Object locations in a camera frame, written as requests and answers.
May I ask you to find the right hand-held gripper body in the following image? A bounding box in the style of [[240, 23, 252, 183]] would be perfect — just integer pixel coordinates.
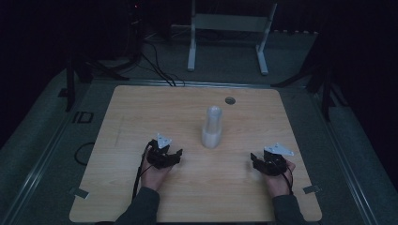
[[262, 142, 295, 177]]

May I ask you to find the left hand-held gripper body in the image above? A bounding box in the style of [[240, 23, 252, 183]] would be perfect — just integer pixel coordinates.
[[146, 133, 180, 170]]

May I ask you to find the person's right hand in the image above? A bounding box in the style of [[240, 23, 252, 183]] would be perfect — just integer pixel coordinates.
[[263, 158, 297, 199]]

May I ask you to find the person's left hand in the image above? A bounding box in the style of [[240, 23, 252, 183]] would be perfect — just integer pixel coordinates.
[[139, 156, 174, 192]]

